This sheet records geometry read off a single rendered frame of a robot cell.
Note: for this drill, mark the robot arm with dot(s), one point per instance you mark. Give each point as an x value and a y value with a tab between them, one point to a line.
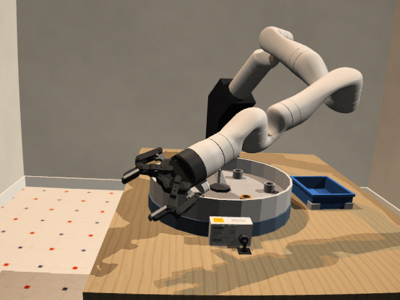
339	89

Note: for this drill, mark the blue crate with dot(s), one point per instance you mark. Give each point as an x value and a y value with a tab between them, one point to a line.
321	192

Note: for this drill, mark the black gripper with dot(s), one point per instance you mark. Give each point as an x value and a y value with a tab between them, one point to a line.
176	175

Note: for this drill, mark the bronze ring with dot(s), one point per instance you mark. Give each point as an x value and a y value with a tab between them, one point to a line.
245	196

